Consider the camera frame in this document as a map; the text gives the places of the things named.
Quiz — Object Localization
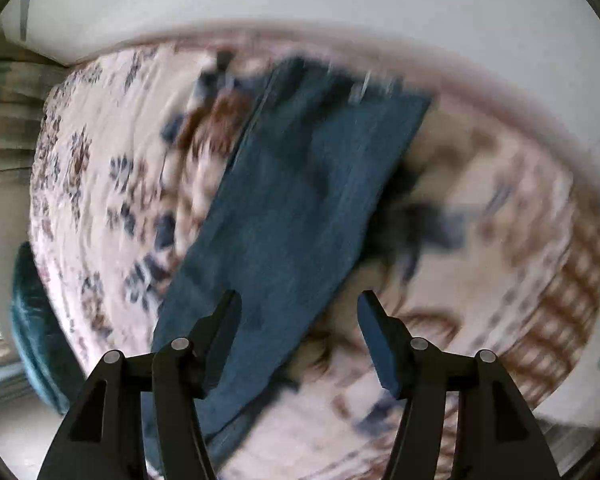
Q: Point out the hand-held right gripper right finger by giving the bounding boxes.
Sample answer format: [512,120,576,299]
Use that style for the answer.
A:
[356,290,561,480]

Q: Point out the striped curtain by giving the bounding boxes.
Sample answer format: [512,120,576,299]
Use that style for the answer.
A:
[0,30,71,188]

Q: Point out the silver wardrobe handle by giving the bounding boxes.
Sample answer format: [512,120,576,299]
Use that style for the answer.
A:
[19,0,33,43]

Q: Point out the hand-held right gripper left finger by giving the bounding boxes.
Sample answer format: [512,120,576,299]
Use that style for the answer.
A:
[36,289,243,480]

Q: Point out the floral printed blanket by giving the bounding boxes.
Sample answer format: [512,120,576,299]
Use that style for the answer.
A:
[27,35,600,480]

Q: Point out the blue denim pants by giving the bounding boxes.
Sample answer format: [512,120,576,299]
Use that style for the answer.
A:
[142,55,433,471]

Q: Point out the teal velvet pillow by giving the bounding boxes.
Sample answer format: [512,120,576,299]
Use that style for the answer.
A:
[11,241,86,416]

